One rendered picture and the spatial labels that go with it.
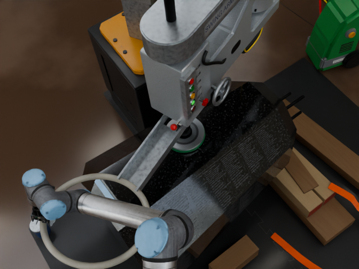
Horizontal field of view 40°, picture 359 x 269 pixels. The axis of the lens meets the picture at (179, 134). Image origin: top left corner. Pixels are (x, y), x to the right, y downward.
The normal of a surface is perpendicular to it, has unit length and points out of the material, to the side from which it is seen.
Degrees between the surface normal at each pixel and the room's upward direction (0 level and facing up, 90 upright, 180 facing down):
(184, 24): 0
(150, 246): 38
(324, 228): 0
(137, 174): 8
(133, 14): 90
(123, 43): 0
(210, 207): 45
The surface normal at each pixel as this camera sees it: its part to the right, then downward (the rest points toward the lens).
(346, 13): -0.58, -0.25
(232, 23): -0.43, 0.07
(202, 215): 0.40, 0.09
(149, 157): -0.15, -0.40
